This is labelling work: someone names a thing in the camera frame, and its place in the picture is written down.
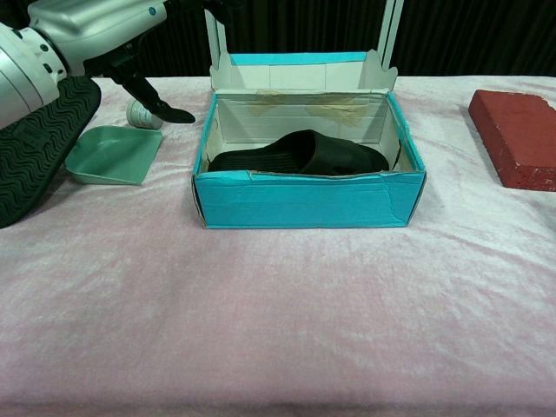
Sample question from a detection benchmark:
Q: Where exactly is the white frame post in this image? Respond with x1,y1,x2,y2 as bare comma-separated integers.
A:
376,0,404,71
202,0,232,70

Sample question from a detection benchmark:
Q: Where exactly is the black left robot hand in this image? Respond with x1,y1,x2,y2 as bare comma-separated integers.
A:
83,36,196,125

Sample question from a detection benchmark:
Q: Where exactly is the red brick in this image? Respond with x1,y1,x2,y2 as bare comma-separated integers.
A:
467,89,556,194

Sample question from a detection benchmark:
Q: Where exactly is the blue cardboard shoe box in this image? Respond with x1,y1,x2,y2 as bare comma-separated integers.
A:
190,50,427,230

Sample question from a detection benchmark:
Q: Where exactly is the pink plush tablecloth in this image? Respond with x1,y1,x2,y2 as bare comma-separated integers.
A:
0,75,556,417

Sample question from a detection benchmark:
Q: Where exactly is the black slipper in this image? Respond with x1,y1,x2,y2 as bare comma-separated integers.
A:
208,129,391,176
0,77,103,230

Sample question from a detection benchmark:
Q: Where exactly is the small white bottle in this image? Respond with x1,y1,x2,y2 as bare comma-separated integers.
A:
125,98,164,131

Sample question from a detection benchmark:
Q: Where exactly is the black curtain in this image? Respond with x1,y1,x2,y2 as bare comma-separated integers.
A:
0,0,556,80

